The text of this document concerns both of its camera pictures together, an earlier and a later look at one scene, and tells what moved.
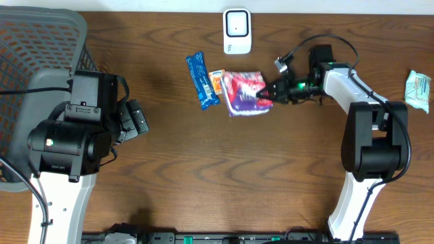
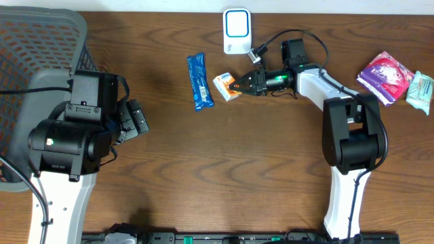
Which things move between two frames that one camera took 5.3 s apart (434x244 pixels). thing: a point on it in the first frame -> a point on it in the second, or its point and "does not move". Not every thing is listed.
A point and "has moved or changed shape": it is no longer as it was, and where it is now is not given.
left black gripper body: x=136 y=116 does not move
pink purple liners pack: x=240 y=89 -> x=386 y=77
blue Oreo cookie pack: x=207 y=97 has moved or changed shape
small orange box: x=215 y=77 -> x=222 y=82
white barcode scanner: x=237 y=31 does not move
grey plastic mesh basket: x=39 y=47 does not move
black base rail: x=242 y=238 does not move
